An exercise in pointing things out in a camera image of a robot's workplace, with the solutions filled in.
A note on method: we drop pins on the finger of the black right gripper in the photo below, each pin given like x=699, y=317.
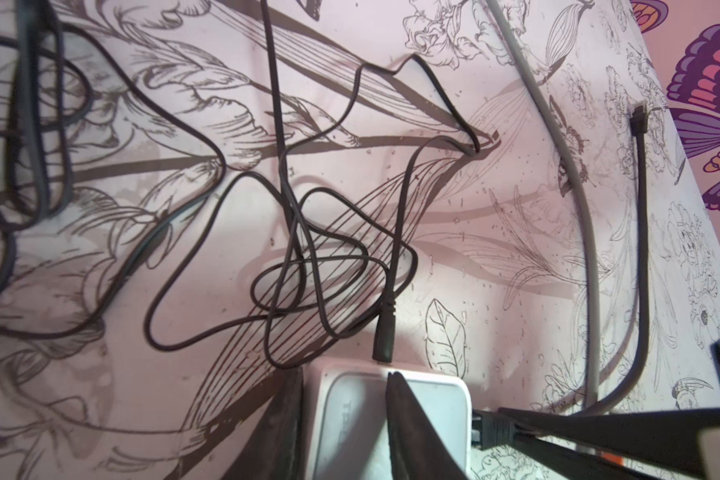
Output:
x=570, y=463
x=665, y=439

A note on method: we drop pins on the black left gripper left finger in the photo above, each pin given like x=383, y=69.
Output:
x=273, y=450

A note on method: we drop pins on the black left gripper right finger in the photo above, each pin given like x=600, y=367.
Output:
x=416, y=451

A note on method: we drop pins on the white network switch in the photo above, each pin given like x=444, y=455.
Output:
x=365, y=420

